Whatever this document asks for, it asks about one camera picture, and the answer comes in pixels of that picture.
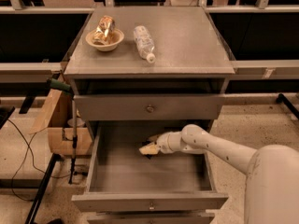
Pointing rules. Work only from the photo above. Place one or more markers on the crumpled gold snack bag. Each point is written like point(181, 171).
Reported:
point(104, 30)

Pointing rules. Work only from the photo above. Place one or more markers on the clear plastic water bottle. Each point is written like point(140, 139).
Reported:
point(144, 43)

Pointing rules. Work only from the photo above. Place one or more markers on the green handled pole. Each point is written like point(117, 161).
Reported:
point(70, 112)

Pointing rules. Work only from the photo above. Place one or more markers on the grey bottom drawer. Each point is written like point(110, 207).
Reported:
point(152, 218)

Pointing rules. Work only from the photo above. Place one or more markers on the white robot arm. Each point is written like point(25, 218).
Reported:
point(272, 172)

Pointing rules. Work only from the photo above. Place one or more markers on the beige ceramic bowl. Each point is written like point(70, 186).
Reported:
point(117, 38)

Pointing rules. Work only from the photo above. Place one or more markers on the open grey middle drawer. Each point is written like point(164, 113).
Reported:
point(121, 179)

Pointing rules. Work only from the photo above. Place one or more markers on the black bar right floor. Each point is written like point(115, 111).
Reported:
point(283, 99)

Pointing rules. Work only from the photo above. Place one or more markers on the dark blue rxbar wrapper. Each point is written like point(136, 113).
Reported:
point(148, 156)

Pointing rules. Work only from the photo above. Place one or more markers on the grey wooden drawer cabinet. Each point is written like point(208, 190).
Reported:
point(137, 72)

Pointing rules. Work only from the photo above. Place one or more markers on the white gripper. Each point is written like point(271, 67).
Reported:
point(163, 141)

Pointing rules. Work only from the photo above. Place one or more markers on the black stand leg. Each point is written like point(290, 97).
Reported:
point(41, 190)

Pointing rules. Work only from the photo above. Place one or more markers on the grey top drawer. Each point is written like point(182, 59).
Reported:
point(149, 107)

